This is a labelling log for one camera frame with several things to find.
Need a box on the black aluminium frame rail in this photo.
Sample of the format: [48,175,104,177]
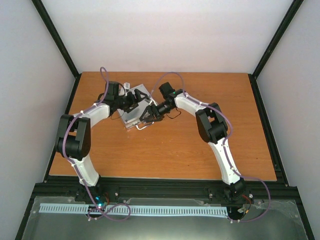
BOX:
[31,176,302,206]

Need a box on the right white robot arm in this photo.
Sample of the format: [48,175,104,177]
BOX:
[139,88,246,203]

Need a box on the light blue cable duct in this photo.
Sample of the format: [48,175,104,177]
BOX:
[38,203,228,218]

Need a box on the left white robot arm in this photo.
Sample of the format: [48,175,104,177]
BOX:
[54,89,148,202]

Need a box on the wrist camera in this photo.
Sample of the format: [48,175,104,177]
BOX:
[119,82,131,96]
[158,82,175,99]

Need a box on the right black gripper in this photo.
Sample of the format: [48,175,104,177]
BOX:
[139,100,175,123]

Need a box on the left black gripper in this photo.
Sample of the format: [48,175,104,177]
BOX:
[116,90,149,115]

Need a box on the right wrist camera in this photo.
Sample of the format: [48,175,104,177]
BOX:
[158,82,175,99]

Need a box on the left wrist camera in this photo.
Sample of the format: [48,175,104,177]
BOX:
[119,82,131,96]

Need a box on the aluminium poker case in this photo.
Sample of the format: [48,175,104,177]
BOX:
[117,84,157,130]

